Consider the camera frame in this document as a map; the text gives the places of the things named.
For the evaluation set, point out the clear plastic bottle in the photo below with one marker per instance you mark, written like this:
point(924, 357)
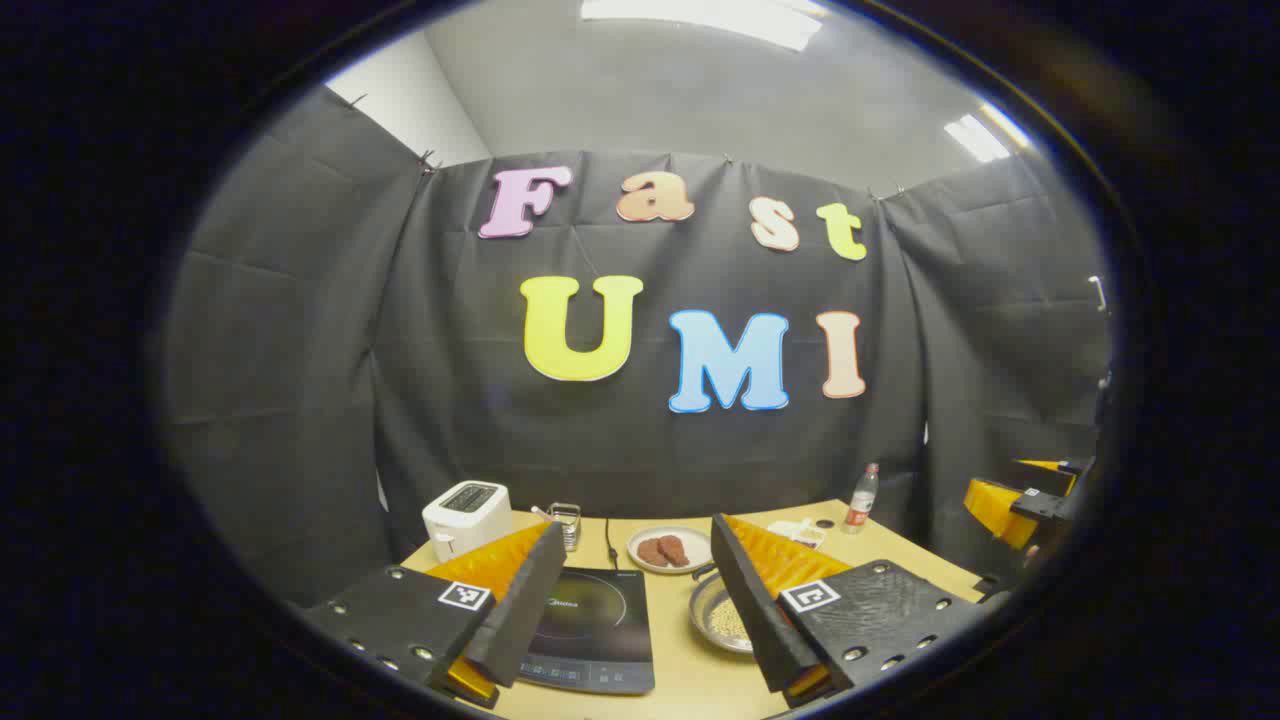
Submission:
point(860, 505)

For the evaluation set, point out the white round plate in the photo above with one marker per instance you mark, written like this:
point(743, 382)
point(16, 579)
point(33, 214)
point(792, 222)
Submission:
point(645, 535)

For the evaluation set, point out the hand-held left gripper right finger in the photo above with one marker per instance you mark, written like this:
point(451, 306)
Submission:
point(752, 605)

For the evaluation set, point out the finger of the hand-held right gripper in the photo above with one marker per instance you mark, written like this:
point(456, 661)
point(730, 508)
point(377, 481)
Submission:
point(1050, 466)
point(1000, 510)

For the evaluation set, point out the black induction cooktop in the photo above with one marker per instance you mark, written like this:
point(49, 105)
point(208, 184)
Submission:
point(600, 630)

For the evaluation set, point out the brown meat patty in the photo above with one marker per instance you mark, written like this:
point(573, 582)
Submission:
point(675, 550)
point(650, 552)

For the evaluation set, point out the ceiling light panel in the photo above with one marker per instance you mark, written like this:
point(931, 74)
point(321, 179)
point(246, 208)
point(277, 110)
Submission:
point(980, 138)

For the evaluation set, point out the heap of soybeans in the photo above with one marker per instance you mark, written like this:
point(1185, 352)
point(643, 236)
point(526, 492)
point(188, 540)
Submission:
point(730, 622)

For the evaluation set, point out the stainless steel pot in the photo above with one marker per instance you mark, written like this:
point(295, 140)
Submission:
point(705, 615)

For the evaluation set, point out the white toaster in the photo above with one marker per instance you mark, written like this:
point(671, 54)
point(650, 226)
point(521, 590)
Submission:
point(465, 518)

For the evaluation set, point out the white divided dish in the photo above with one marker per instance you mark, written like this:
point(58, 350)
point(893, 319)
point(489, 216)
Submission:
point(800, 533)

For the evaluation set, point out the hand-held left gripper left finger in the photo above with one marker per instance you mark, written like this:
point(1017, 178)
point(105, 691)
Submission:
point(522, 615)

